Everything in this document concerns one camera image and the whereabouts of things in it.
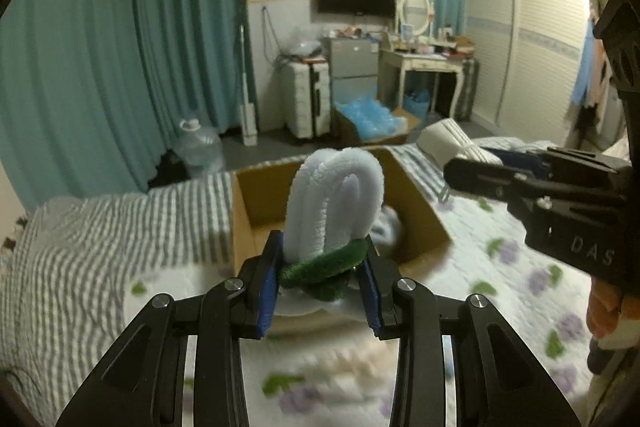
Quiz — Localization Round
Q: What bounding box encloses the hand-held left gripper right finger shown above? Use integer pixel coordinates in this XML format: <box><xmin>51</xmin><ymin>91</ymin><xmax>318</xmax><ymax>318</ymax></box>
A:
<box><xmin>356</xmin><ymin>241</ymin><xmax>583</xmax><ymax>427</ymax></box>

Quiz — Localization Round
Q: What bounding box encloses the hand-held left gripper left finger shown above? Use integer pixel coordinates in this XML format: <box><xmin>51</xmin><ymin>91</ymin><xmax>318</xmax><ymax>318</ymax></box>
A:
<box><xmin>55</xmin><ymin>230</ymin><xmax>284</xmax><ymax>427</ymax></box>

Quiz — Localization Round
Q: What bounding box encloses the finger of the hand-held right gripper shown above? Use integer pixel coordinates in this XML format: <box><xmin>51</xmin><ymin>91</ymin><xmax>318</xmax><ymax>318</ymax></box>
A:
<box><xmin>444</xmin><ymin>158</ymin><xmax>553</xmax><ymax>208</ymax></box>
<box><xmin>481</xmin><ymin>148</ymin><xmax>551</xmax><ymax>175</ymax></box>

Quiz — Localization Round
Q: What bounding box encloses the brown cardboard box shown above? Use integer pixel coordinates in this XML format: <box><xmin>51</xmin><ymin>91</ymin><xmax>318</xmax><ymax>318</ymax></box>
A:
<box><xmin>231</xmin><ymin>146</ymin><xmax>453</xmax><ymax>339</ymax></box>

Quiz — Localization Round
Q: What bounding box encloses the pale blue and green plush toy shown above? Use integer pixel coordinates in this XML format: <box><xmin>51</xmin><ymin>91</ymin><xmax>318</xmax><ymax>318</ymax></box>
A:
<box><xmin>272</xmin><ymin>148</ymin><xmax>386</xmax><ymax>315</ymax></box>

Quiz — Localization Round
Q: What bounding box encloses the folded white cloth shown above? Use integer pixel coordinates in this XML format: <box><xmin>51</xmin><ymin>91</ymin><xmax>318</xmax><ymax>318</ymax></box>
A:
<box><xmin>416</xmin><ymin>118</ymin><xmax>504</xmax><ymax>168</ymax></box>

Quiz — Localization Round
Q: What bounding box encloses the white fluffy plush toy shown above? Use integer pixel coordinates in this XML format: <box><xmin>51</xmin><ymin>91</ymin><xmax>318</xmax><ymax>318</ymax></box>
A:
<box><xmin>371</xmin><ymin>206</ymin><xmax>404</xmax><ymax>260</ymax></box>

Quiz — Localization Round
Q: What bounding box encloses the white floral blanket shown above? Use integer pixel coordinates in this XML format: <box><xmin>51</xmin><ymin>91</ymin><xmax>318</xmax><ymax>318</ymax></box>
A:
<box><xmin>122</xmin><ymin>138</ymin><xmax>613</xmax><ymax>427</ymax></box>

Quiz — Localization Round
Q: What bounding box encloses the orange cloth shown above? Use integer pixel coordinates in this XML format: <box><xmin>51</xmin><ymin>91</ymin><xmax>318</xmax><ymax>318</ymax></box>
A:
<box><xmin>586</xmin><ymin>279</ymin><xmax>628</xmax><ymax>375</ymax></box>

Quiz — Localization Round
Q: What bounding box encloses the blue bin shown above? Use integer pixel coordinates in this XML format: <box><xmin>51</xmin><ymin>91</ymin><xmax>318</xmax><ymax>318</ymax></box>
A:
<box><xmin>403</xmin><ymin>88</ymin><xmax>432</xmax><ymax>118</ymax></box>

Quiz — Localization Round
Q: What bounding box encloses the hanging blue garment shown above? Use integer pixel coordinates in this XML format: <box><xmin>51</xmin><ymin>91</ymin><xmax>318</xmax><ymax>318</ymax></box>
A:
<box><xmin>571</xmin><ymin>18</ymin><xmax>598</xmax><ymax>108</ymax></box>

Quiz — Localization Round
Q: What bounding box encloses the hanging peach garment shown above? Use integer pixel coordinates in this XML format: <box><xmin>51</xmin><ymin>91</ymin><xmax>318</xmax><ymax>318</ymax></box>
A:
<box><xmin>590</xmin><ymin>41</ymin><xmax>617</xmax><ymax>120</ymax></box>

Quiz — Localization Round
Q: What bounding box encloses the white wardrobe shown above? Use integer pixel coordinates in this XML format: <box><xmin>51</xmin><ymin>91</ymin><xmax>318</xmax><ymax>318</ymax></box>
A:
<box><xmin>463</xmin><ymin>0</ymin><xmax>592</xmax><ymax>138</ymax></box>

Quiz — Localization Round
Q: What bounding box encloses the cardboard box of blue bags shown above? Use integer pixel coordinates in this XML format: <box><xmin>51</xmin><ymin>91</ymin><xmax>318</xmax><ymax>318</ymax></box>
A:
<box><xmin>333</xmin><ymin>88</ymin><xmax>422</xmax><ymax>148</ymax></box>

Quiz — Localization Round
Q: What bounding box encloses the white dressing table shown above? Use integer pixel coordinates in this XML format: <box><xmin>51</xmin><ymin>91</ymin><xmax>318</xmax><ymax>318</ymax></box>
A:
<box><xmin>377</xmin><ymin>46</ymin><xmax>467</xmax><ymax>118</ymax></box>

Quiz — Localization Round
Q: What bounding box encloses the clear water jug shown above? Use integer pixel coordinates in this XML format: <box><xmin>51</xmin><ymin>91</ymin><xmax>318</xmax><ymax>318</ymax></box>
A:
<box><xmin>174</xmin><ymin>118</ymin><xmax>225</xmax><ymax>180</ymax></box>

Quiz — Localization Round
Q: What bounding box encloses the dark cloth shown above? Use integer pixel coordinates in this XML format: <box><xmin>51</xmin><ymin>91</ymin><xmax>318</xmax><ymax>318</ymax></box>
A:
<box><xmin>146</xmin><ymin>149</ymin><xmax>192</xmax><ymax>188</ymax></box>

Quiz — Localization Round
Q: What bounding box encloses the grey mini fridge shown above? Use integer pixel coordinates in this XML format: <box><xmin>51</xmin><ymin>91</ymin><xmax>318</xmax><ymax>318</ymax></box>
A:
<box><xmin>326</xmin><ymin>36</ymin><xmax>381</xmax><ymax>118</ymax></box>

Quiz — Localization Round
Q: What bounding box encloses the white mop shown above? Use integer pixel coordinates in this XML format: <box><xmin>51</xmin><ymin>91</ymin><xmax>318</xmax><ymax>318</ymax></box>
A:
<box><xmin>239</xmin><ymin>24</ymin><xmax>259</xmax><ymax>146</ymax></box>

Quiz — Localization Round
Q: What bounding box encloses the grey striped bed sheet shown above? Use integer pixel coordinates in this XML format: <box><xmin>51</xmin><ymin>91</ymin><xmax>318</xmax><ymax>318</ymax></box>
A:
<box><xmin>0</xmin><ymin>171</ymin><xmax>237</xmax><ymax>410</ymax></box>

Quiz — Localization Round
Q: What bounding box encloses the oval white mirror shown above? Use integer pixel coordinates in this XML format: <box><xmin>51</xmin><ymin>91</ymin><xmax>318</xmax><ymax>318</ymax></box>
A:
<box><xmin>397</xmin><ymin>0</ymin><xmax>436</xmax><ymax>40</ymax></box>

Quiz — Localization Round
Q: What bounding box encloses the white suitcase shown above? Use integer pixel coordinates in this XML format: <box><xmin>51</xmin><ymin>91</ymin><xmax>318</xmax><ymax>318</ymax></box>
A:
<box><xmin>279</xmin><ymin>60</ymin><xmax>334</xmax><ymax>140</ymax></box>

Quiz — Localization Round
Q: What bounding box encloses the clear plastic bag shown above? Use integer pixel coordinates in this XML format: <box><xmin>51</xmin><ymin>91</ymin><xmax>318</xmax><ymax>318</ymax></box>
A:
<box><xmin>279</xmin><ymin>26</ymin><xmax>327</xmax><ymax>64</ymax></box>

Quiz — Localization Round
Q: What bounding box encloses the wide teal curtain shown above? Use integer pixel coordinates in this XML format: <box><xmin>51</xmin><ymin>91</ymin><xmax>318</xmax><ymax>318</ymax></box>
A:
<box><xmin>0</xmin><ymin>0</ymin><xmax>259</xmax><ymax>210</ymax></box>

